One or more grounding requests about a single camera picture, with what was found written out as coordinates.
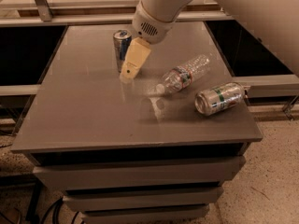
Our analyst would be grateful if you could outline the black floor cables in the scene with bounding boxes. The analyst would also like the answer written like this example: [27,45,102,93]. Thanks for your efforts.
[0,196,82,224]

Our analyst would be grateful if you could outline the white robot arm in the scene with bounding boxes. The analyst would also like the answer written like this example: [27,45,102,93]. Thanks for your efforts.
[132,0,299,76]

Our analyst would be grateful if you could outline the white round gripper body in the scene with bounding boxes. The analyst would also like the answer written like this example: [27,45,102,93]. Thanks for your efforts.
[132,2,176,44]

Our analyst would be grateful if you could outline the metal window frame rail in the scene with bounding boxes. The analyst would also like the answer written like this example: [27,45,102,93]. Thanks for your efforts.
[0,0,235,28]

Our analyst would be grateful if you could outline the grey drawer cabinet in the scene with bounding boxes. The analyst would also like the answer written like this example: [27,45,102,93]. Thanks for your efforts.
[12,22,262,224]

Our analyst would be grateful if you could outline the clear plastic water bottle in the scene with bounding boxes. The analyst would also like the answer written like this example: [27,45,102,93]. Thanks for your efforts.
[156,54,211,95]

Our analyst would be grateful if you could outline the silver green soda can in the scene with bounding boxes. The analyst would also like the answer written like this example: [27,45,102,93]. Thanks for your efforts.
[194,82,245,116]

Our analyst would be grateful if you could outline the blue silver Red Bull can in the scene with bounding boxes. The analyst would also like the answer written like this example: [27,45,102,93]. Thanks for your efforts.
[113,30,132,72]

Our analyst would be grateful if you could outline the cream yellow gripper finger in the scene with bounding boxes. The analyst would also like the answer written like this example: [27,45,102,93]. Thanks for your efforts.
[120,37,151,80]

